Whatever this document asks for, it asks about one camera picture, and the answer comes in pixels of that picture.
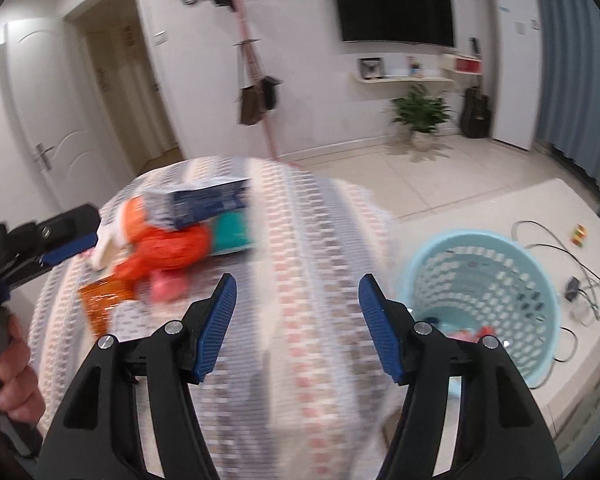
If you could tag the orange snack packet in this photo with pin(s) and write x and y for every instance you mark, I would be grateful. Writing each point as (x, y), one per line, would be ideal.
(102, 305)

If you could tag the orange white bottle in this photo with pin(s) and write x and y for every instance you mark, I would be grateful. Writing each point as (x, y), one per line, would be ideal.
(112, 245)

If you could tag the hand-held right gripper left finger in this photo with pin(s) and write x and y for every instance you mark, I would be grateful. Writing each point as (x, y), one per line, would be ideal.
(215, 330)

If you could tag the white curved low shelf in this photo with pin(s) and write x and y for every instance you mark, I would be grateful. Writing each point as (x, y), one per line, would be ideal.
(405, 79)

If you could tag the black charger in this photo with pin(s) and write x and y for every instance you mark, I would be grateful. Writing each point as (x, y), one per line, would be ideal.
(573, 289)

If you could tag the teal packet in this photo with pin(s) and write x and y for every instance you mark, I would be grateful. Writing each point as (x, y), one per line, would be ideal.
(232, 232)

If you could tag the small black hanging bag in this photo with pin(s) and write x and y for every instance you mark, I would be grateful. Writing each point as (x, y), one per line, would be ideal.
(271, 92)

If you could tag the white standing air conditioner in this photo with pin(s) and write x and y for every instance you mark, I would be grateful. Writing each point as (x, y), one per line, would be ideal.
(515, 70)

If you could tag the red wrapper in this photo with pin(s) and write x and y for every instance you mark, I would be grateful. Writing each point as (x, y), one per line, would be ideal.
(480, 334)

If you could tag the person's left hand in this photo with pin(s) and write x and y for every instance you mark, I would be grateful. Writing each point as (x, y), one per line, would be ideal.
(17, 380)

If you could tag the colourful puzzle cube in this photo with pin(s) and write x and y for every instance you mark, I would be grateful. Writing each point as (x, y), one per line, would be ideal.
(579, 236)

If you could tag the black acoustic guitar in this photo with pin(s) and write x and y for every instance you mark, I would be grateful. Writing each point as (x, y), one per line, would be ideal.
(475, 110)

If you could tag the striped knitted blanket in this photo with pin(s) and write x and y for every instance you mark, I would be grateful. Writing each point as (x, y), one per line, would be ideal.
(300, 260)

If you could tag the light blue plastic basket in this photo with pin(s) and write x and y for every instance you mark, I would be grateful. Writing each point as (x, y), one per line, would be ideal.
(480, 270)

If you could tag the white door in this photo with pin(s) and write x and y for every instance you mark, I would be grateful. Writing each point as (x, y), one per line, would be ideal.
(35, 120)

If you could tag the blue carton box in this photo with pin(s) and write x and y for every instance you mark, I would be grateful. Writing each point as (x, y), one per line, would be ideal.
(205, 205)

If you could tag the green potted plant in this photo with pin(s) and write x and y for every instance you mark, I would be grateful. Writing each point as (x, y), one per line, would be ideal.
(420, 110)

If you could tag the small pink box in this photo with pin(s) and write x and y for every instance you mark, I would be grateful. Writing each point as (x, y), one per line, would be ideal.
(170, 286)

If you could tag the red and white box shelf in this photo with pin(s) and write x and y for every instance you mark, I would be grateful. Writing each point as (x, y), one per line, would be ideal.
(462, 64)

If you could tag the black wall television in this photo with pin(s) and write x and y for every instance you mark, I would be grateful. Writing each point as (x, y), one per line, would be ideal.
(392, 5)

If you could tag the small shelf ornament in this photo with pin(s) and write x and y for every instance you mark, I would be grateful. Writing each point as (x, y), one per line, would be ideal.
(415, 66)

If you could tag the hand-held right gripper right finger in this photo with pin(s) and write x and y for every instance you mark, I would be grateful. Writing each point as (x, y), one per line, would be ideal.
(380, 330)

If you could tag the blue curtain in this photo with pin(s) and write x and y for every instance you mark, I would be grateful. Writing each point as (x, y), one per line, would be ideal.
(575, 85)

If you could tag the brown hanging bag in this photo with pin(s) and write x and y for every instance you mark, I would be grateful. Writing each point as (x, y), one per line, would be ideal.
(251, 105)

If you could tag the wall light switch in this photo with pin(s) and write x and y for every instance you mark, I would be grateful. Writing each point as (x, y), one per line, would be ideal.
(160, 38)

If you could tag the black butterfly picture frame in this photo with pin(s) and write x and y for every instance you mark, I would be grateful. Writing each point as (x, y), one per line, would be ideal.
(370, 68)

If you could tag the orange mesh bag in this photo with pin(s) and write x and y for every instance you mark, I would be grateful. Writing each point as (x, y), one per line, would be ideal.
(170, 250)

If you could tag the pink coat rack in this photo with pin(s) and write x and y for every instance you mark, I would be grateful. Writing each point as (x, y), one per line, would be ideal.
(267, 125)

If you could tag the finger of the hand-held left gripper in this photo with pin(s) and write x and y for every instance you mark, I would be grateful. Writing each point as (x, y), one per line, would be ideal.
(70, 222)
(70, 252)

